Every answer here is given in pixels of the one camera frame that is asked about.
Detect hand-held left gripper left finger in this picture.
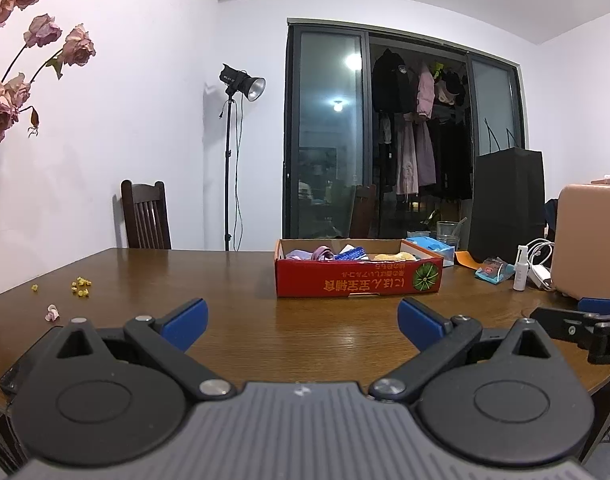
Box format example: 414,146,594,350
41,298,236,402

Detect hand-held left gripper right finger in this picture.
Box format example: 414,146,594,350
369,297,570,403

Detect red cardboard box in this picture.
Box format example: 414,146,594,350
274,238,445,298

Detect white spray bottle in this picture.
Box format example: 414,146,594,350
513,246,530,292

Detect tan case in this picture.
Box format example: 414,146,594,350
551,183,610,302

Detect blue tissue pack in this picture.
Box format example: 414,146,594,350
402,237,456,266

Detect orange paper packet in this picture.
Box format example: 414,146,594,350
453,250,486,271

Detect teal snack packet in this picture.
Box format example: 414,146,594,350
474,257,514,286

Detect clear glass cup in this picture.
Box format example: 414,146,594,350
436,219,462,251

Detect dark blue cloth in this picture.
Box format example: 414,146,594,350
544,199,560,241

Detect small yellow scraps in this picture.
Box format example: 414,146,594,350
30,275,93,297

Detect black paper bag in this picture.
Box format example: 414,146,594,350
467,120,546,265

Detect black light stand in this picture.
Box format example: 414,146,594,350
221,95,244,252

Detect pink long hanging coat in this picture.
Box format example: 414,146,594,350
396,112,436,196

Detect black framed sliding glass door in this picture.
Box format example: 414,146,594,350
285,17,528,241

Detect pink hanging jacket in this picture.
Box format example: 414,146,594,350
416,65,436,120

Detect black hanging jacket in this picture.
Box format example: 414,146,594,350
372,49,418,113

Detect black studio light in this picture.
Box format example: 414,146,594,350
219,63,267,103

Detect dried pink rose bouquet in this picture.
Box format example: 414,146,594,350
0,0,97,161

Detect white charger with cable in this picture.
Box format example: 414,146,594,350
526,238,556,292

